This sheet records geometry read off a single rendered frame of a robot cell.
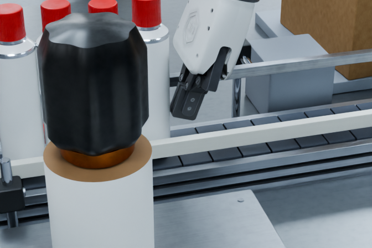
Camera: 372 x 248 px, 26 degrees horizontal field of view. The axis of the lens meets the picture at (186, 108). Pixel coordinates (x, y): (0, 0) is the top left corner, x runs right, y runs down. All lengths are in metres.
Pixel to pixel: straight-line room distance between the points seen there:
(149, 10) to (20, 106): 0.18
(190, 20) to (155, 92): 0.09
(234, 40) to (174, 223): 0.22
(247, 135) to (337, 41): 0.34
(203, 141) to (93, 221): 0.35
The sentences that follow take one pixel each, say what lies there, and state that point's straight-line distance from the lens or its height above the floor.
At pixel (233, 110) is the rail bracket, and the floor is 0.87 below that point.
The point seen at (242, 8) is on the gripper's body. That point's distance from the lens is 0.90.
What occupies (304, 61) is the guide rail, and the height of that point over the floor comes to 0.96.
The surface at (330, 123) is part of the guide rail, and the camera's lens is 1.02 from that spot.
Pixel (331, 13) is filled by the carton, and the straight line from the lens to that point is 1.28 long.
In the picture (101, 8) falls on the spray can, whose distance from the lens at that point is 0.89.
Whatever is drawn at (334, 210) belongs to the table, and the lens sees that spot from 1.00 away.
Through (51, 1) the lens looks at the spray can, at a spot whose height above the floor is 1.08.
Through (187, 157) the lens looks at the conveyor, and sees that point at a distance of 0.99.
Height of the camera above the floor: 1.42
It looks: 29 degrees down
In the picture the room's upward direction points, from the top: straight up
